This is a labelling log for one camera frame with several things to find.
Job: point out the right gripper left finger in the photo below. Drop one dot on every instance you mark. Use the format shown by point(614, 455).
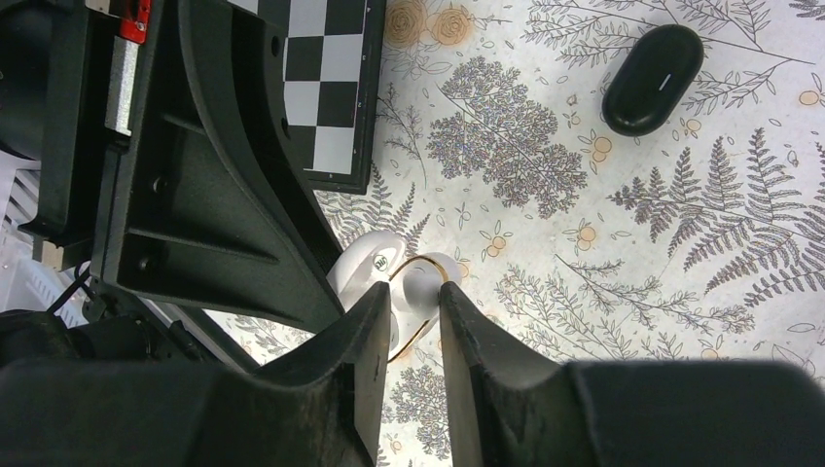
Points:
point(329, 390)

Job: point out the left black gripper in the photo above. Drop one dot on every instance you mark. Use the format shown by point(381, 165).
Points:
point(198, 203)

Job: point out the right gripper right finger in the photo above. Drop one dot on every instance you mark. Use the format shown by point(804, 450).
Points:
point(508, 405)

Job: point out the white earbud case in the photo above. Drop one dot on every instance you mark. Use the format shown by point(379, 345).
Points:
point(378, 257)

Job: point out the black earbud charging case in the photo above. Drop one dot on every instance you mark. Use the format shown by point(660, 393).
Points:
point(652, 80)

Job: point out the black white checkerboard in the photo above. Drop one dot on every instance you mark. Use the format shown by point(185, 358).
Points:
point(330, 73)

